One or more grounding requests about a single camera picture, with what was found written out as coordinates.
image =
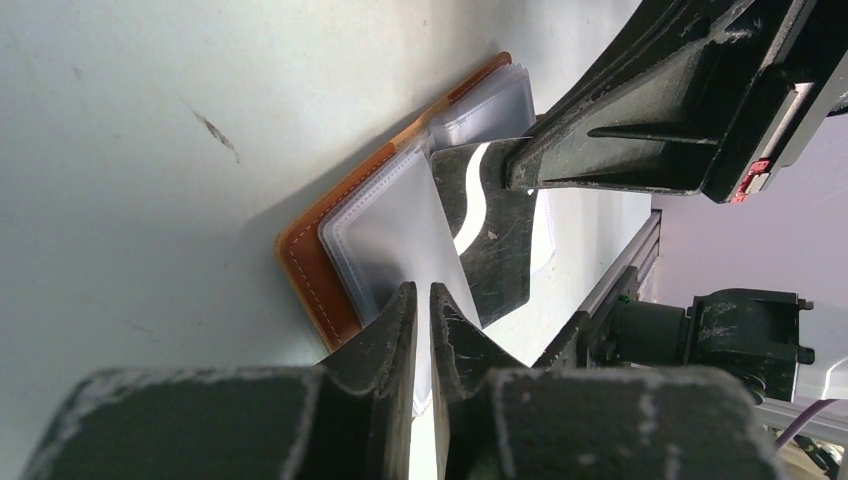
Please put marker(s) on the aluminium frame rail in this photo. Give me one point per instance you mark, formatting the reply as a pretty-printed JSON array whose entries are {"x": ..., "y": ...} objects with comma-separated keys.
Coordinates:
[{"x": 641, "y": 252}]

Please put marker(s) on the brown leather card holder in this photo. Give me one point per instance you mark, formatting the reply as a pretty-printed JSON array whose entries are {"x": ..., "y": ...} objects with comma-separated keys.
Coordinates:
[{"x": 384, "y": 223}]

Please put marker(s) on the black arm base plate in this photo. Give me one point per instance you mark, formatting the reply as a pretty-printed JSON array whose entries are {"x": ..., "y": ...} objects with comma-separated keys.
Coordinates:
[{"x": 563, "y": 352}]

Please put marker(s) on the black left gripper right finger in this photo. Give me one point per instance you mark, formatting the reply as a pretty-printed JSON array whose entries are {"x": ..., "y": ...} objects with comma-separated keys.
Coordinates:
[{"x": 496, "y": 418}]

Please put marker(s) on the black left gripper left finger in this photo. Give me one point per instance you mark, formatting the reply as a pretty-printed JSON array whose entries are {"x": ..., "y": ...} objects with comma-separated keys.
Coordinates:
[{"x": 346, "y": 417}]

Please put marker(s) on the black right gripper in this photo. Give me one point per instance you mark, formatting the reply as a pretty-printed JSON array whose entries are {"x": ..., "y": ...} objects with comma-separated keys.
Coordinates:
[{"x": 690, "y": 95}]

